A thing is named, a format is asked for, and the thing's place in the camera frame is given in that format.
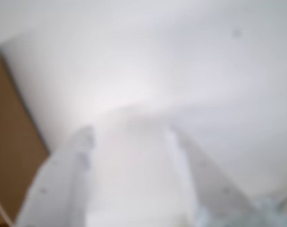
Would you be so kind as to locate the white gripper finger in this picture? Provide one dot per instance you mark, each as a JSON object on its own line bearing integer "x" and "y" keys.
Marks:
{"x": 212, "y": 189}
{"x": 56, "y": 186}

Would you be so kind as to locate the brown cardboard box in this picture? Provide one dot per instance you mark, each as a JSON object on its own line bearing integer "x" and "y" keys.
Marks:
{"x": 11, "y": 132}

